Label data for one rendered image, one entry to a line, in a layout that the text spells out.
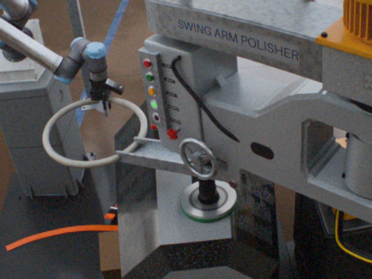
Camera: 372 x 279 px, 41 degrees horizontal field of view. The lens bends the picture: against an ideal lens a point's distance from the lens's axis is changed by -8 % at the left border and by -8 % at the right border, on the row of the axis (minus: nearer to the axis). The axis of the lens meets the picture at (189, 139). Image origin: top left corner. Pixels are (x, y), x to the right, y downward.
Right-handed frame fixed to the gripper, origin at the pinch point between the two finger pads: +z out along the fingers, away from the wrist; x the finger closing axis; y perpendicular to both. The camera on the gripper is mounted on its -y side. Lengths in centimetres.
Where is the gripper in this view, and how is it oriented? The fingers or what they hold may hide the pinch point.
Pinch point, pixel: (109, 111)
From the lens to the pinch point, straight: 263.0
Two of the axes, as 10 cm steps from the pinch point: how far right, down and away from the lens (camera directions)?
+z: 0.5, 7.7, 6.4
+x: -1.7, 6.4, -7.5
